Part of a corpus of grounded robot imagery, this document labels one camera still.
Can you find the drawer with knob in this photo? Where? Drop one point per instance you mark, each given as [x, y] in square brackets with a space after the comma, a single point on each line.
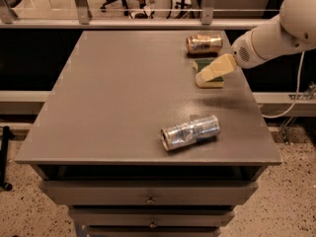
[148, 193]
[176, 217]

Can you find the crushed silver can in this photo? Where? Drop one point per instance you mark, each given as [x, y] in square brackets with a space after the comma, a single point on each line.
[189, 132]

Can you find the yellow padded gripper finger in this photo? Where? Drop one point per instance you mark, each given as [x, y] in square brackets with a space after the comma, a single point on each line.
[220, 66]

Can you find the black stand on floor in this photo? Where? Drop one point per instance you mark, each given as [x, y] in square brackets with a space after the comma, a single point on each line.
[5, 137]

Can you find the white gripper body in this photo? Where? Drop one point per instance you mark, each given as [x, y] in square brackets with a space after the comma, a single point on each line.
[247, 50]

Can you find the grey drawer cabinet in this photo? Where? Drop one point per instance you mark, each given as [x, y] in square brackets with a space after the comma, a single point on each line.
[102, 121]

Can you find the green and yellow sponge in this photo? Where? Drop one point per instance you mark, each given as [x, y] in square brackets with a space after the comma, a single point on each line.
[199, 65]

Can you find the orange soda can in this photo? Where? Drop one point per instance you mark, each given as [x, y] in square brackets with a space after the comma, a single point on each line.
[203, 44]

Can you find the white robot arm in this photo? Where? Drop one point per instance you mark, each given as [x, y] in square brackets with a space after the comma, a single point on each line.
[291, 31]

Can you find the metal railing with glass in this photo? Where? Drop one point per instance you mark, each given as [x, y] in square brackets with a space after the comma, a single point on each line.
[168, 14]

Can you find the top drawer with knob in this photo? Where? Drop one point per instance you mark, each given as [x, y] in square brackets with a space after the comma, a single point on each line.
[148, 193]

